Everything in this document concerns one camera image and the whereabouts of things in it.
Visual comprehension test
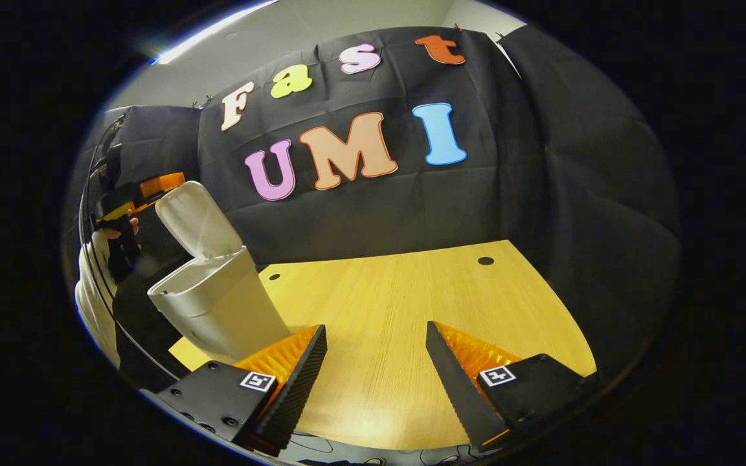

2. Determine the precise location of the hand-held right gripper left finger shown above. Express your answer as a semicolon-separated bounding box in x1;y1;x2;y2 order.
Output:
153;324;328;458

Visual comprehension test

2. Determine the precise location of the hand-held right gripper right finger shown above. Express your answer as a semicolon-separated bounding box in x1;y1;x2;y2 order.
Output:
425;320;602;454

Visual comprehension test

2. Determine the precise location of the white desktop garbage bin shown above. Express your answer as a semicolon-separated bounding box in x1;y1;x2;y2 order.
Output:
147;181;292;364

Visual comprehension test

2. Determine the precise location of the wooden desktop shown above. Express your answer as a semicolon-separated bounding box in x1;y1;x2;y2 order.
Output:
168;239;598;452

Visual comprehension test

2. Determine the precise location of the ceiling light panel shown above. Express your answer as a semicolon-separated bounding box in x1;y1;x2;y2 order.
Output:
152;0;280;66

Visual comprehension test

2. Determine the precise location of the black backdrop cloth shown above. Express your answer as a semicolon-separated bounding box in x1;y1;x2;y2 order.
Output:
62;25;683;389

